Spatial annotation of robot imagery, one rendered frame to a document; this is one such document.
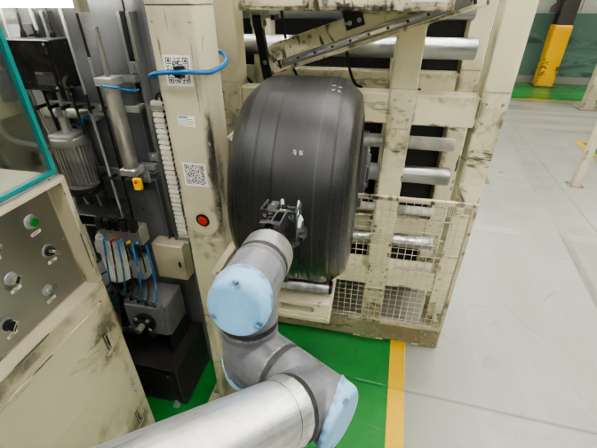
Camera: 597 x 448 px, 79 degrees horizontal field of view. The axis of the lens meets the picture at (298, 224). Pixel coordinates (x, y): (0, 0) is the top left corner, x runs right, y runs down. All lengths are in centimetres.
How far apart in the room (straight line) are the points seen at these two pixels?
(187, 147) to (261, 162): 33
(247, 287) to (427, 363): 179
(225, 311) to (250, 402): 14
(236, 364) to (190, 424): 21
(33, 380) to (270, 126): 89
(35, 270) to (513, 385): 211
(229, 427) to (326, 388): 16
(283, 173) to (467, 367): 169
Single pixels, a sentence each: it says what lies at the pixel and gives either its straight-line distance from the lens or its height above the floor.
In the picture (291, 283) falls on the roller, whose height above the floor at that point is 91.
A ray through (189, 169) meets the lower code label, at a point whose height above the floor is 124.
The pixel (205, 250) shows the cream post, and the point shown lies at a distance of 128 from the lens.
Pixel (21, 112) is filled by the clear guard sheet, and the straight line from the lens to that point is 112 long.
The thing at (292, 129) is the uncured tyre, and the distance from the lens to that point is 86.
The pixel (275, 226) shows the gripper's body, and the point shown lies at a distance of 62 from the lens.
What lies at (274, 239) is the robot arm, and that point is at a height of 133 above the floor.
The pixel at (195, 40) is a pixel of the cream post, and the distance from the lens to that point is 102.
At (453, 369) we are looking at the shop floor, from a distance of 222.
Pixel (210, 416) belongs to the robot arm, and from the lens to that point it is 41.
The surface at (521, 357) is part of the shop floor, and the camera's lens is 244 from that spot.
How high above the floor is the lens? 167
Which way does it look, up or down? 32 degrees down
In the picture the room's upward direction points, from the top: straight up
